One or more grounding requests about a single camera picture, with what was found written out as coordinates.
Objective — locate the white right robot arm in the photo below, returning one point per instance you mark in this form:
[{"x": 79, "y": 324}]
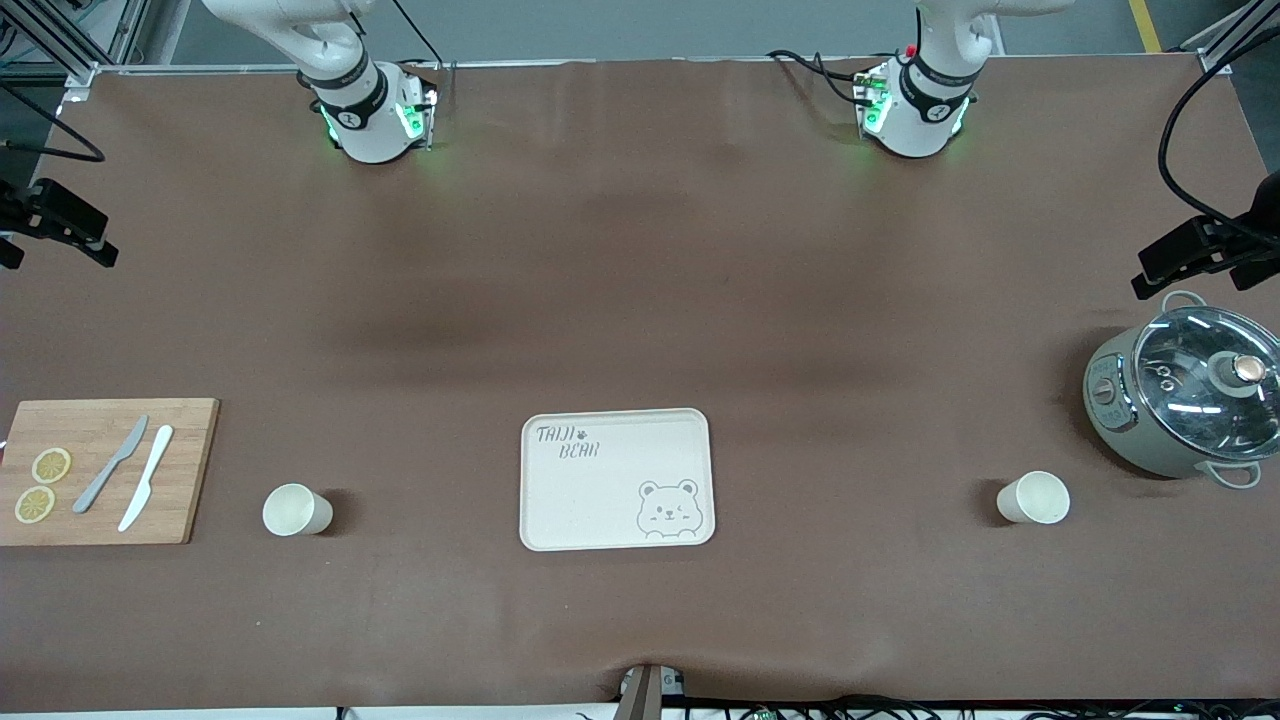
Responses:
[{"x": 365, "y": 125}]

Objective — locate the grey plastic knife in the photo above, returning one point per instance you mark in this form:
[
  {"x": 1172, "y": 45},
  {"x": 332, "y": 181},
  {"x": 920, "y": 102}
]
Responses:
[{"x": 104, "y": 477}]

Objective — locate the white plastic cup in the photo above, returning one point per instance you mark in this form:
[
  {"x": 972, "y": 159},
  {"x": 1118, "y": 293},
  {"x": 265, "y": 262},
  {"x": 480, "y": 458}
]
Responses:
[
  {"x": 292, "y": 510},
  {"x": 1035, "y": 498}
]

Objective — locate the cream bear print tray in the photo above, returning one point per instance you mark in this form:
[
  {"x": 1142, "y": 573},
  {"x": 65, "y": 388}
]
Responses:
[{"x": 600, "y": 500}]

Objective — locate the glass pot lid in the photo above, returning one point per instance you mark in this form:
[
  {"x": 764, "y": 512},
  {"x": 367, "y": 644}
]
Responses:
[{"x": 1190, "y": 385}]

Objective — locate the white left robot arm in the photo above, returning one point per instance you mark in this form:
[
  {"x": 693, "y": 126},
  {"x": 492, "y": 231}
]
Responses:
[{"x": 915, "y": 125}]

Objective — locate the aluminium frame profile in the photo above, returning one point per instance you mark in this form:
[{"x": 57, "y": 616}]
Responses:
[
  {"x": 75, "y": 55},
  {"x": 1225, "y": 35}
]

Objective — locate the brown table mat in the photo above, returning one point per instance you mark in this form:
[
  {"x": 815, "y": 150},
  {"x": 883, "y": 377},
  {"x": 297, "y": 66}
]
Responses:
[{"x": 640, "y": 300}]

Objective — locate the black camera clamp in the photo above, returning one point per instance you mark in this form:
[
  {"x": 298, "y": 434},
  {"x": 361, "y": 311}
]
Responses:
[
  {"x": 65, "y": 222},
  {"x": 1190, "y": 250}
]

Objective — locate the bamboo cutting board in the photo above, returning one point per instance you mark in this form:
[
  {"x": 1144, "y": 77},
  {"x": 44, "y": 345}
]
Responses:
[{"x": 185, "y": 470}]

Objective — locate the lemon slice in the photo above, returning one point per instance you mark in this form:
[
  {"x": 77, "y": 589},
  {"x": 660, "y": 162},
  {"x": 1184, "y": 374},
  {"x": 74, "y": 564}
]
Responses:
[
  {"x": 35, "y": 504},
  {"x": 51, "y": 465}
]

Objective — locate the aluminium camera post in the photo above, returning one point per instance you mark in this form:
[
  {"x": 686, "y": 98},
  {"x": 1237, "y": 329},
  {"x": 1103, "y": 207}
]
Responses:
[{"x": 645, "y": 695}]

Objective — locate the grey-green electric pot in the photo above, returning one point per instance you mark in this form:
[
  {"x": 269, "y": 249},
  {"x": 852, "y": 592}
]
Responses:
[{"x": 1106, "y": 400}]

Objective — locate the white plastic knife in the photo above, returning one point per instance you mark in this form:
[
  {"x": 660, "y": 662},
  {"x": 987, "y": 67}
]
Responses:
[{"x": 150, "y": 477}]

